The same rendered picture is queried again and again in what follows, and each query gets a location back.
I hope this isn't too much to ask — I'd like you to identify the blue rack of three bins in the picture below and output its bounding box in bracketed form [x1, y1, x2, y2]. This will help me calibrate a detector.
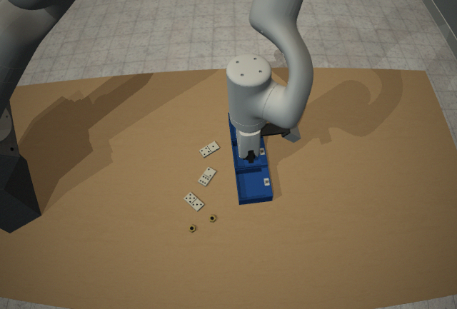
[228, 113, 273, 205]

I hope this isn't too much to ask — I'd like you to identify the white domino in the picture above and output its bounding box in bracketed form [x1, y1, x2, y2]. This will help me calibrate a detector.
[184, 192, 204, 212]
[199, 141, 220, 158]
[198, 167, 216, 187]

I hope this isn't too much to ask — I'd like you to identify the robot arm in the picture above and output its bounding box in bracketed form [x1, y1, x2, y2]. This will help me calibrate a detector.
[0, 0, 313, 143]

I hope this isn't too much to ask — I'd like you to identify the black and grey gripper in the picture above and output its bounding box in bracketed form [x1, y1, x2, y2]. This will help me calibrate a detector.
[236, 128, 261, 163]

